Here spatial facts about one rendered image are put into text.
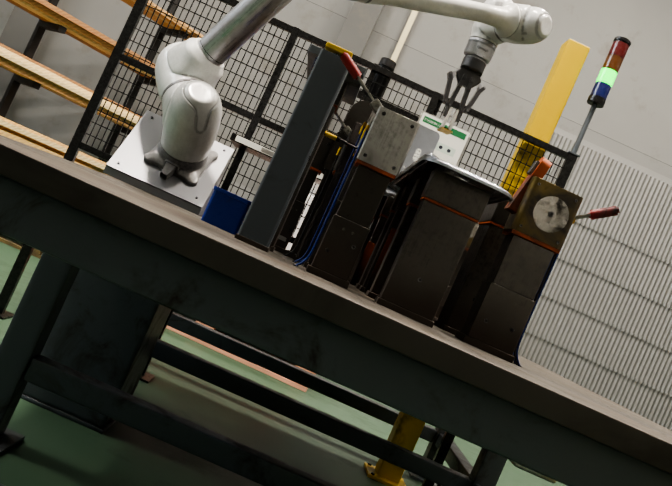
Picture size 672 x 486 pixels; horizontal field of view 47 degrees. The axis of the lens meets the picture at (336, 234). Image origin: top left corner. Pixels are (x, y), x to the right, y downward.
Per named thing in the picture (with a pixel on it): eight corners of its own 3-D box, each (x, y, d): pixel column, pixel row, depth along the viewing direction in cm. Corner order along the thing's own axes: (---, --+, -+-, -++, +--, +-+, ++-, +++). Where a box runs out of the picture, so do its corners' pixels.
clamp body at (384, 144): (346, 291, 154) (421, 123, 155) (291, 266, 153) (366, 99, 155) (344, 289, 161) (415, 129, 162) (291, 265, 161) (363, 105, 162)
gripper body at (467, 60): (466, 51, 242) (454, 79, 242) (491, 63, 242) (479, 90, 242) (460, 56, 249) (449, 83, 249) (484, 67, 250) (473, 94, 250)
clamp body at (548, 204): (525, 371, 155) (598, 204, 156) (461, 343, 154) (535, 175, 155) (513, 365, 163) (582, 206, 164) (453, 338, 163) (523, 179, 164)
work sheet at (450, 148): (441, 201, 320) (472, 133, 321) (391, 178, 319) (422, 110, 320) (441, 201, 322) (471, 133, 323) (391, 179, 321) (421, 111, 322)
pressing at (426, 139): (404, 216, 291) (441, 133, 292) (376, 204, 290) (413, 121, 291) (404, 216, 291) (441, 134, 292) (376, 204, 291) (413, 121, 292)
